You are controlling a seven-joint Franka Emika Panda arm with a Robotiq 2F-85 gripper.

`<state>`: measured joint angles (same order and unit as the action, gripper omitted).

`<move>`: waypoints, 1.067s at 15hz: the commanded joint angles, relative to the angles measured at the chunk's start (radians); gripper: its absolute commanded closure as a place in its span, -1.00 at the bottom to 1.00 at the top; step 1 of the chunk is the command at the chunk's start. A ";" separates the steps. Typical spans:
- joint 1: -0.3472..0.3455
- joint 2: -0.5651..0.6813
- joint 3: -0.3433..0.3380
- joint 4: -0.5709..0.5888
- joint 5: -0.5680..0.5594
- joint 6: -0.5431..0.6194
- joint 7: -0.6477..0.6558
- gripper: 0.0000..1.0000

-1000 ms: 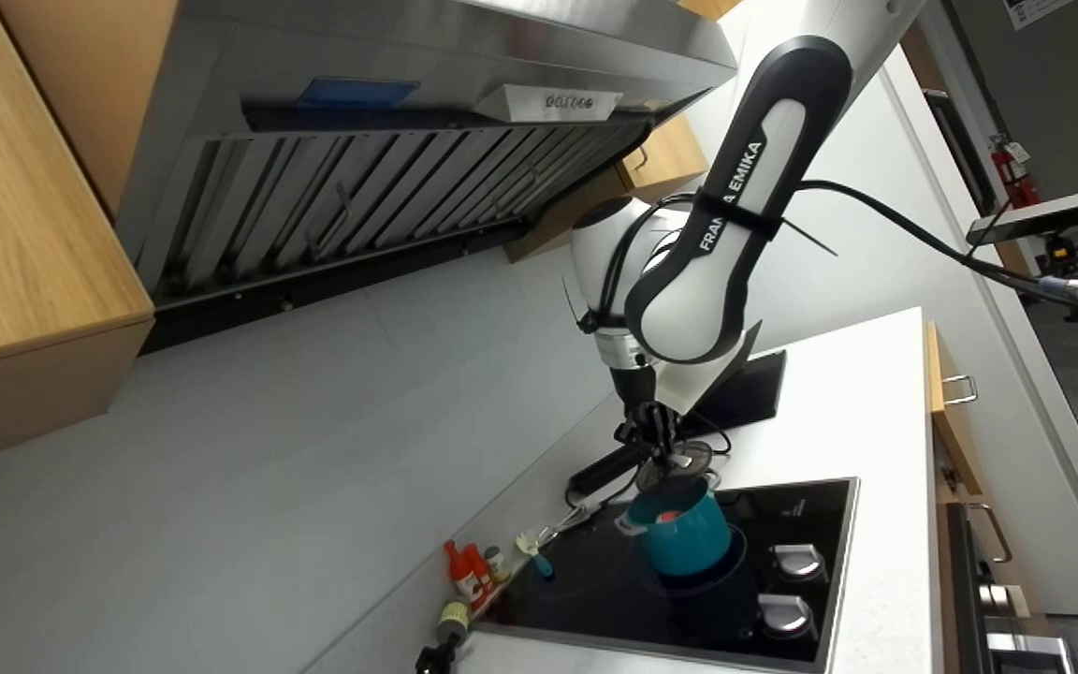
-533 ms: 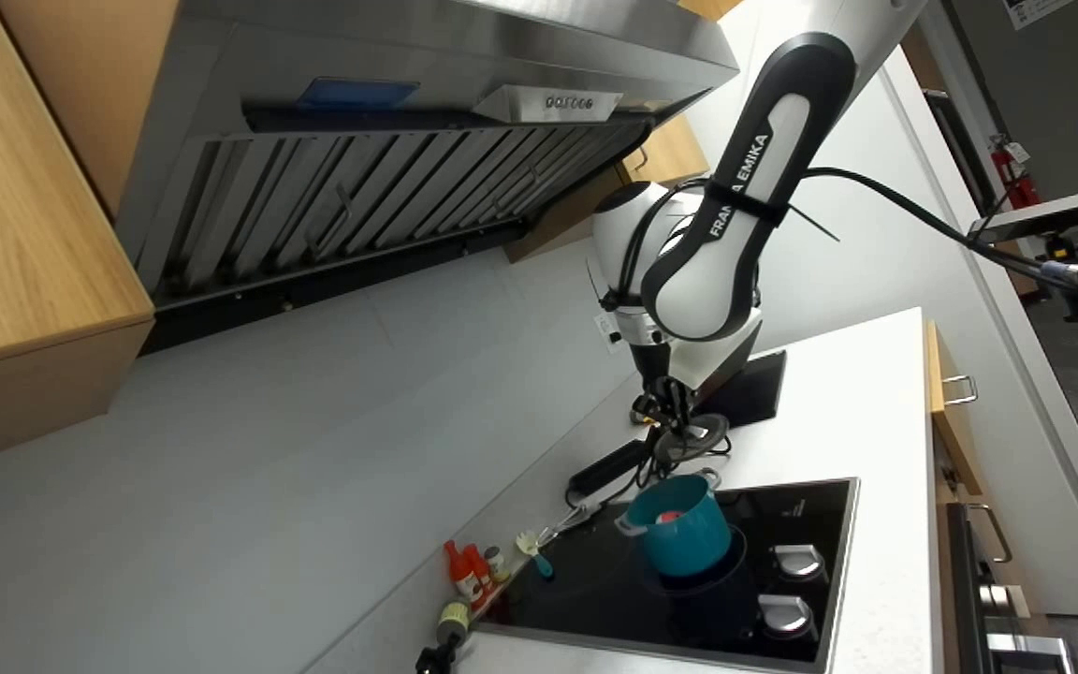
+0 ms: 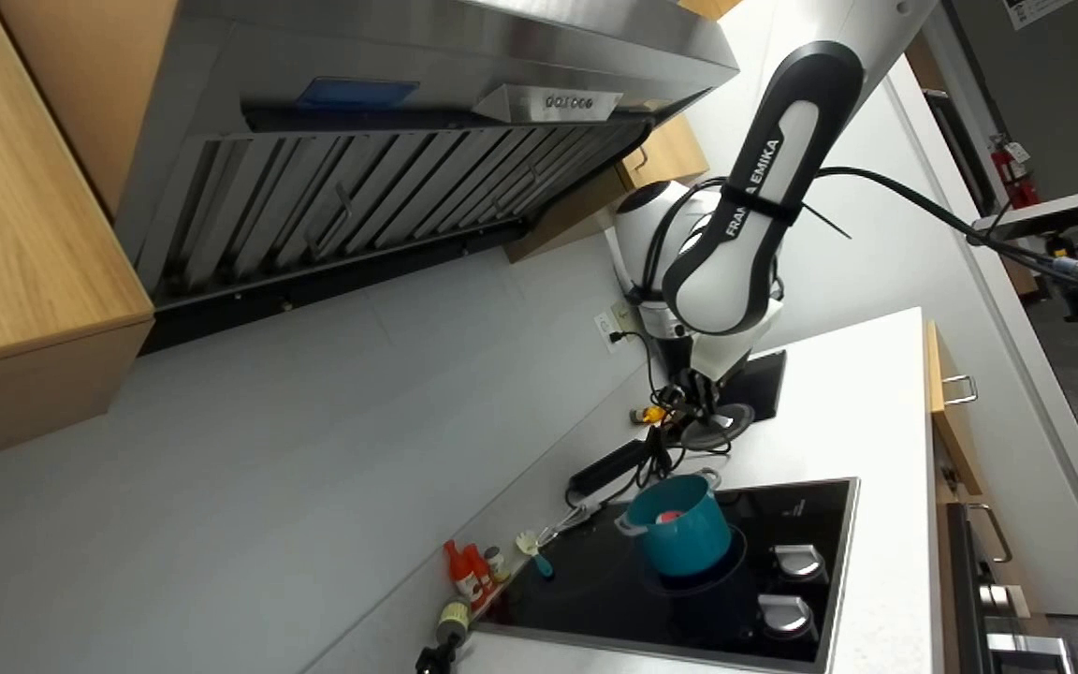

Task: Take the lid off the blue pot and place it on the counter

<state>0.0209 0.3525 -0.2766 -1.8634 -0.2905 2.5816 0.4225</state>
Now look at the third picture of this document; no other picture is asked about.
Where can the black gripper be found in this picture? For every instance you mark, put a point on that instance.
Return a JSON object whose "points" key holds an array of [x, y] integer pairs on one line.
{"points": [[706, 397]]}

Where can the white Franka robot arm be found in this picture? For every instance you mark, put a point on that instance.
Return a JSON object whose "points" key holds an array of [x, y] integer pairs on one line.
{"points": [[737, 237]]}

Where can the red object inside pot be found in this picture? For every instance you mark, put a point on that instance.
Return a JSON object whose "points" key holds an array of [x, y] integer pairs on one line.
{"points": [[668, 514]]}

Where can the black power strip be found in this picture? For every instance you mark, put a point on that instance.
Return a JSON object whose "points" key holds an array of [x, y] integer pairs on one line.
{"points": [[603, 470]]}

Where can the silver cooktop knob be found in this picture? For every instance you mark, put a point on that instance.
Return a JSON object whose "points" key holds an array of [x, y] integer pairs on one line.
{"points": [[782, 616], [802, 561]]}

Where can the black glass cooktop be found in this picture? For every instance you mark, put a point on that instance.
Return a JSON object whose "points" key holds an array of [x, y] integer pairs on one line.
{"points": [[614, 601]]}

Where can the wooden upper cabinet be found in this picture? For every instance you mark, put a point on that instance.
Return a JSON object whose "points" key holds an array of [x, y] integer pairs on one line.
{"points": [[29, 226], [653, 163]]}

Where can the wooden lower cabinets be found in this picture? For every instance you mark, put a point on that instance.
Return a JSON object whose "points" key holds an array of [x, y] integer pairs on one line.
{"points": [[943, 437]]}

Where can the red sauce bottle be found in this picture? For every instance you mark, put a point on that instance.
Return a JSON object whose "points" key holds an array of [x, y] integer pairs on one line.
{"points": [[473, 579]]}

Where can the small yellowish bottle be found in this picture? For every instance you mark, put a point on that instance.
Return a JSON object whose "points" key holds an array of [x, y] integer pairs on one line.
{"points": [[446, 630]]}

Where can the silver oven knob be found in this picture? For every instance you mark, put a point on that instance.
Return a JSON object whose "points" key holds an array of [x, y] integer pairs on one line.
{"points": [[995, 596]]}

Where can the black built-in oven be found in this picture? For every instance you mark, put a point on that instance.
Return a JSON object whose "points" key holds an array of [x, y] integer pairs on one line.
{"points": [[999, 601]]}

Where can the red fire extinguisher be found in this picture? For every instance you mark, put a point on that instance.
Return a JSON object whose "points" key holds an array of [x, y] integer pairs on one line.
{"points": [[1014, 173]]}

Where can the steel range hood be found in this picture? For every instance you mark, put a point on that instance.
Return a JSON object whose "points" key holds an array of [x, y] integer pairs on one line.
{"points": [[413, 112]]}

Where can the white background table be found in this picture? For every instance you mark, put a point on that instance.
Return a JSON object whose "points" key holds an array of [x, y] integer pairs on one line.
{"points": [[1069, 207]]}

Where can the black camera on stand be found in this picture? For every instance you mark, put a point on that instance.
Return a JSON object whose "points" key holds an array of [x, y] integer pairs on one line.
{"points": [[1063, 264]]}

